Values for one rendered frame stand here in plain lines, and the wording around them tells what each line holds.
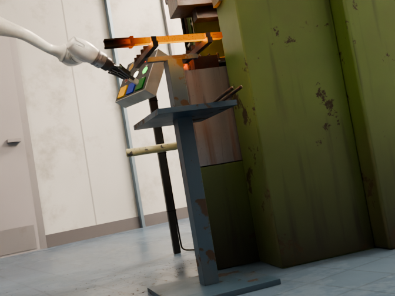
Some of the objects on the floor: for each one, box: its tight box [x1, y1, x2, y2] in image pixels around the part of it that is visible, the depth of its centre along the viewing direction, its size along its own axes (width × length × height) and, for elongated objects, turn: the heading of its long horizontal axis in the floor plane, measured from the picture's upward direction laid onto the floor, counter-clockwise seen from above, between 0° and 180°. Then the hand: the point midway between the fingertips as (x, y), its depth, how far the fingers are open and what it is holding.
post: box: [148, 96, 181, 254], centre depth 312 cm, size 4×4×108 cm
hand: (133, 79), depth 296 cm, fingers closed
